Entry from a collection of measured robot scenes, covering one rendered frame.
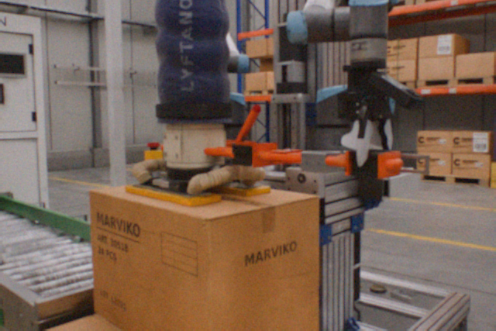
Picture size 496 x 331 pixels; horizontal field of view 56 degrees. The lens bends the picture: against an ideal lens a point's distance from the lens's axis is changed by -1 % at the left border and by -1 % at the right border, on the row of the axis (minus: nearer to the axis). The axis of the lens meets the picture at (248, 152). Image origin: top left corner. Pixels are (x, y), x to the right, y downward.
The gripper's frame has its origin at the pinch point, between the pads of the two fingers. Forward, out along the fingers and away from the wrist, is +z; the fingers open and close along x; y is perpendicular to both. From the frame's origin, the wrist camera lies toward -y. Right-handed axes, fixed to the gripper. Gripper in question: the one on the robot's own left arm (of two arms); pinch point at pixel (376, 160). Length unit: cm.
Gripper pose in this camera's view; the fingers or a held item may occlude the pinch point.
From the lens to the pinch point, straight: 100.2
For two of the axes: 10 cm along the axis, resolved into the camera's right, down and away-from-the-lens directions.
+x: -7.2, 0.6, -6.9
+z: 0.1, 10.0, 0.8
